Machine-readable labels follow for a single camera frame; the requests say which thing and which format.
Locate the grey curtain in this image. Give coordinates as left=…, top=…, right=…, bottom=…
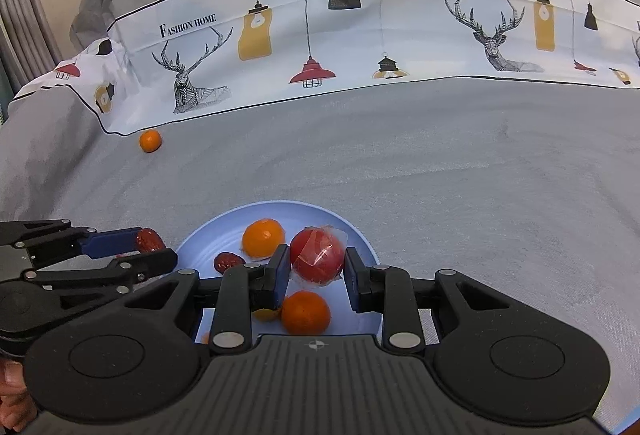
left=0, top=0, right=62, bottom=88

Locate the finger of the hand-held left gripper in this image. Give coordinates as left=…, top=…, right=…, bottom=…
left=21, top=249, right=179, bottom=305
left=0, top=220, right=146, bottom=262

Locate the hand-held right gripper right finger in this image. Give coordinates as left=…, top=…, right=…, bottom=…
left=344, top=246, right=512, bottom=352

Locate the person's left hand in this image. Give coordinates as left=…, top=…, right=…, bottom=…
left=0, top=359, right=39, bottom=434

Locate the red date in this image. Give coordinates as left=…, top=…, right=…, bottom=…
left=213, top=252, right=247, bottom=275
left=135, top=228, right=167, bottom=253

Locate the grey bed sheet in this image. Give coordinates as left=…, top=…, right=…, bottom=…
left=0, top=75, right=640, bottom=435

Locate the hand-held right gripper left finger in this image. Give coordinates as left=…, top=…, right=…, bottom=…
left=125, top=244, right=292, bottom=353

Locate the grey deer-print duvet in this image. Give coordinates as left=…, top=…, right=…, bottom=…
left=10, top=0, right=640, bottom=136

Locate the blue round plate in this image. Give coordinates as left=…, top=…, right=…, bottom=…
left=175, top=200, right=381, bottom=347

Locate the plastic-wrapped bright red tomato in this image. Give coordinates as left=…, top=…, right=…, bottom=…
left=289, top=225, right=348, bottom=287

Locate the bare orange mandarin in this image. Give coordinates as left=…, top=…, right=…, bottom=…
left=281, top=291, right=331, bottom=336

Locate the small orange kumquat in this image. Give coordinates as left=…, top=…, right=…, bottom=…
left=139, top=129, right=163, bottom=154

